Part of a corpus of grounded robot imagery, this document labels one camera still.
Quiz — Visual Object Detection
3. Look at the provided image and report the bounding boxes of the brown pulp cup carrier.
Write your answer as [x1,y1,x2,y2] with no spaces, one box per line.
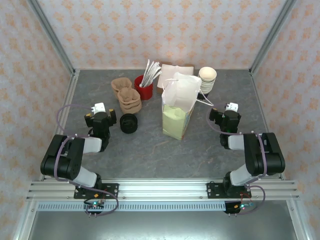
[111,78,141,106]
[117,99,143,116]
[111,79,143,111]

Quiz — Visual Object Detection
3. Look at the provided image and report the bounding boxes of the paper takeout bag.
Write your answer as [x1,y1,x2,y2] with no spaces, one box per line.
[161,71,213,141]

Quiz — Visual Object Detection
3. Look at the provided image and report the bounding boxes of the red straw cup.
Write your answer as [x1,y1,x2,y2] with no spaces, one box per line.
[134,74,154,101]

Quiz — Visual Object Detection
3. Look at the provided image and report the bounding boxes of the white paper-wrapped straw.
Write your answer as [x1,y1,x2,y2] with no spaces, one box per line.
[145,63,161,88]
[144,61,158,88]
[146,68,163,88]
[142,60,155,88]
[141,59,151,88]

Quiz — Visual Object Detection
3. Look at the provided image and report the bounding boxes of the white napkin stack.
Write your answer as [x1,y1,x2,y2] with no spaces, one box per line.
[157,64,196,89]

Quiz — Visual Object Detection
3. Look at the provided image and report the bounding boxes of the stack of napkins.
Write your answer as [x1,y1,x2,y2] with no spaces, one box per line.
[156,61,196,95]

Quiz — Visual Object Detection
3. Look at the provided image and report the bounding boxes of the small control circuit board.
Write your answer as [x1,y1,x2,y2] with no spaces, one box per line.
[83,198,106,217]
[223,199,255,216]

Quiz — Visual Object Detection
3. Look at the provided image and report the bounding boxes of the grey metal base tray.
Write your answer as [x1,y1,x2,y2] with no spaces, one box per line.
[13,199,311,240]

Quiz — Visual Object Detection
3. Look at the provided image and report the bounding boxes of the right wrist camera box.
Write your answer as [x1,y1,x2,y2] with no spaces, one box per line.
[225,101,239,113]

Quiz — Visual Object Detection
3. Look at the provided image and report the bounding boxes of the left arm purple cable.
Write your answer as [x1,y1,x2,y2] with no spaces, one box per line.
[54,103,120,217]

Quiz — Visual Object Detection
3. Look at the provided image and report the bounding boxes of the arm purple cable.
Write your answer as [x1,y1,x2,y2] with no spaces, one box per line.
[54,103,120,217]
[208,103,268,216]

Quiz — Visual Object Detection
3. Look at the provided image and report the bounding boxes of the aluminium table side rail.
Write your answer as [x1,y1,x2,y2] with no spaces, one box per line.
[39,69,81,181]
[249,69,287,181]

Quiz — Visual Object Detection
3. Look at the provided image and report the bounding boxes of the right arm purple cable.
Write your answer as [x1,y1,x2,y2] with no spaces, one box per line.
[208,103,268,216]

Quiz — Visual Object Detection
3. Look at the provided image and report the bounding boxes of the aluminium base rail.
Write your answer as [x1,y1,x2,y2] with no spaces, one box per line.
[26,177,300,201]

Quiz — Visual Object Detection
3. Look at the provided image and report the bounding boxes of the aluminium frame post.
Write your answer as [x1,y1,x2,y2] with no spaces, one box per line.
[26,0,77,77]
[249,0,297,76]

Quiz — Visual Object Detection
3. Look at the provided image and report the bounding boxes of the grey slotted cable duct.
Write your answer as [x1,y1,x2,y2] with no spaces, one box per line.
[36,202,227,213]

